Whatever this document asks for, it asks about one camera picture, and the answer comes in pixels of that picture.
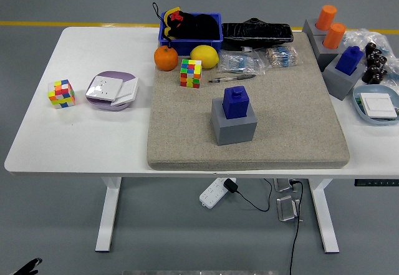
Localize white power strip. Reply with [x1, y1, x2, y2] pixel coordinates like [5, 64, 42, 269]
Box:
[199, 177, 237, 210]

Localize purple plate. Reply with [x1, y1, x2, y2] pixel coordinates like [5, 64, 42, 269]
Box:
[85, 70, 139, 112]

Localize black power adapter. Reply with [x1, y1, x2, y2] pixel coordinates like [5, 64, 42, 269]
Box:
[223, 178, 239, 194]

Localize orange fruit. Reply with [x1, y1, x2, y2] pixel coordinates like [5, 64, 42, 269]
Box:
[153, 45, 180, 72]

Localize blue plastic bin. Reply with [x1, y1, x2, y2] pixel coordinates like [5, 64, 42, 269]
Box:
[158, 12, 224, 57]

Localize black cloth bundle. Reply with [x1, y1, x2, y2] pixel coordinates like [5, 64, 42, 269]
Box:
[174, 12, 221, 41]

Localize black power cable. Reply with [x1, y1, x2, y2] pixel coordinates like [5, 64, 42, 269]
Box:
[288, 179, 305, 275]

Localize grey-brown mat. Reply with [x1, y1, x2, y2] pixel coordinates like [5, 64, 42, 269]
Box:
[145, 31, 350, 171]

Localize black strap cord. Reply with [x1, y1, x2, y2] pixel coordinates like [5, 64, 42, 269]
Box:
[151, 1, 174, 50]

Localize grey ballpoint pen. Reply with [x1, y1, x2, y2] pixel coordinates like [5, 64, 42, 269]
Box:
[208, 74, 257, 84]

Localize white-edged colourful puzzle cube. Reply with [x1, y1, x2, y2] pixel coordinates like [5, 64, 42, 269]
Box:
[47, 79, 77, 110]

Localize orange cylinder seal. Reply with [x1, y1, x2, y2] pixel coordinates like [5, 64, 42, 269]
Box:
[322, 22, 347, 50]
[315, 4, 338, 31]

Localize white wall switch panel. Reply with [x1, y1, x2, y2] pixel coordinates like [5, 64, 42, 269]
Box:
[110, 77, 139, 107]
[359, 92, 398, 120]

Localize black adapter cable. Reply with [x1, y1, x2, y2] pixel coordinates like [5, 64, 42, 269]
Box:
[235, 178, 274, 213]

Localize blue square seal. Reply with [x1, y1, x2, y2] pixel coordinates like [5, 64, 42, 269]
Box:
[222, 86, 251, 120]
[335, 46, 365, 76]

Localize black wrapped long object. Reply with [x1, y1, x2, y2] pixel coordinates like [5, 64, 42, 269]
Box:
[221, 17, 294, 51]

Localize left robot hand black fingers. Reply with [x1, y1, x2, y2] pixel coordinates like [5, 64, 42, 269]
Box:
[8, 257, 43, 275]

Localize white table leg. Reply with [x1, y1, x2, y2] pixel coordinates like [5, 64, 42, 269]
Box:
[308, 178, 340, 254]
[95, 177, 122, 253]

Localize black table control panel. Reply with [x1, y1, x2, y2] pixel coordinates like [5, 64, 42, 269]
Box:
[354, 179, 399, 187]

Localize clear crumpled plastic bag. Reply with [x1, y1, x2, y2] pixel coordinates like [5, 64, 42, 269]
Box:
[342, 27, 399, 87]

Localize clear metal bracket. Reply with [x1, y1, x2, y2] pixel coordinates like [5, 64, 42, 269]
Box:
[276, 195, 302, 223]
[273, 178, 299, 193]

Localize white wall socket panel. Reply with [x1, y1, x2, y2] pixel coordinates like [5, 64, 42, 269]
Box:
[85, 75, 125, 102]

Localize yellow black red toy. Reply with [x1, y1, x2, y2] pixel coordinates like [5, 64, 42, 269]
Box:
[162, 6, 185, 39]

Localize yellow lemon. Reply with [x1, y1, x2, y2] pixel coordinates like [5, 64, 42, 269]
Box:
[190, 44, 220, 69]

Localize stickerless colourful puzzle cube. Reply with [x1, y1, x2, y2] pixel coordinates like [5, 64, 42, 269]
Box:
[180, 58, 203, 89]

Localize grey seal holder block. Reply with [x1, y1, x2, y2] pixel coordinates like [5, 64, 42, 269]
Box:
[322, 55, 367, 102]
[301, 18, 328, 39]
[211, 97, 258, 147]
[310, 33, 347, 72]

